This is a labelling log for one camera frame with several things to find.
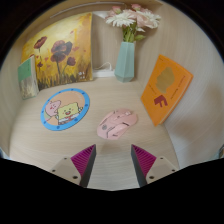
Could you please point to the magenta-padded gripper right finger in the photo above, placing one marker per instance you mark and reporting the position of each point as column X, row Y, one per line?
column 150, row 168

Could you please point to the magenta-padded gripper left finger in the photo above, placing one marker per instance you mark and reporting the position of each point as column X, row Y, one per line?
column 75, row 168

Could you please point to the pink computer mouse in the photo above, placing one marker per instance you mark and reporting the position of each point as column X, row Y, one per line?
column 117, row 123

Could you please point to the round cartoon print mouse pad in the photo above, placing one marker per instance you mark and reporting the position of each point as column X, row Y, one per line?
column 65, row 109

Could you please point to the white power strip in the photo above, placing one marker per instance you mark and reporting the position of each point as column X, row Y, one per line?
column 104, row 73

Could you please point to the green cover book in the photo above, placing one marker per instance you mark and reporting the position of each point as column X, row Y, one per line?
column 28, row 78

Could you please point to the pale teal faceted vase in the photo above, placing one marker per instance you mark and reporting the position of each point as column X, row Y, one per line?
column 125, row 63

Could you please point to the yellow poppy painting canvas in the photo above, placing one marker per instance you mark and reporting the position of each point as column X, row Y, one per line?
column 63, row 50

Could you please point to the pink and white flower bouquet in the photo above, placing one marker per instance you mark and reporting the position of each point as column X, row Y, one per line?
column 133, row 18

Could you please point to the white light bar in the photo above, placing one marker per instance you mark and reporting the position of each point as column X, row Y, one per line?
column 83, row 6

